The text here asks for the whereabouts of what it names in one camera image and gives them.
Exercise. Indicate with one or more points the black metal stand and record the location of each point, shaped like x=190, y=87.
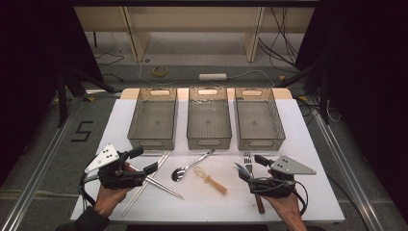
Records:
x=61, y=102
x=325, y=106

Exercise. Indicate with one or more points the white power strip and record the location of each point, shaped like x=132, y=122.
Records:
x=212, y=77

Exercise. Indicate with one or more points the white table mat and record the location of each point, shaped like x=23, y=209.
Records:
x=192, y=205

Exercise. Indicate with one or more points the black curtain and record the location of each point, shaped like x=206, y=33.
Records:
x=369, y=64
x=25, y=64

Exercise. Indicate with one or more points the metal spoon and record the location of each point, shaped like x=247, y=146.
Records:
x=178, y=174

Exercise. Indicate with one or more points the grey transparent plastic bin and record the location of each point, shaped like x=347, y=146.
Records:
x=208, y=128
x=260, y=128
x=154, y=122

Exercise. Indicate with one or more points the yellow tape roll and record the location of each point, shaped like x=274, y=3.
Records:
x=154, y=71

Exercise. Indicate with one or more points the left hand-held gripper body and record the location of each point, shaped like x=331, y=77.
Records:
x=118, y=179

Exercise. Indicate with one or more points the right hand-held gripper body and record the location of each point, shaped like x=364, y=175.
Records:
x=275, y=187

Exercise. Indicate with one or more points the person's right hand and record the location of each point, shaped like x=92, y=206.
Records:
x=288, y=208

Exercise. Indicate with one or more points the beige wooden desk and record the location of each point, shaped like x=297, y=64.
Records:
x=192, y=19

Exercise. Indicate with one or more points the person's left hand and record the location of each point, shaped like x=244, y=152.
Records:
x=109, y=200

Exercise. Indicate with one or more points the short aluminium rail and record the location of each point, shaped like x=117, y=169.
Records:
x=102, y=93

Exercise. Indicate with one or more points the long aluminium rail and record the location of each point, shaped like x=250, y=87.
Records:
x=45, y=160
x=342, y=160

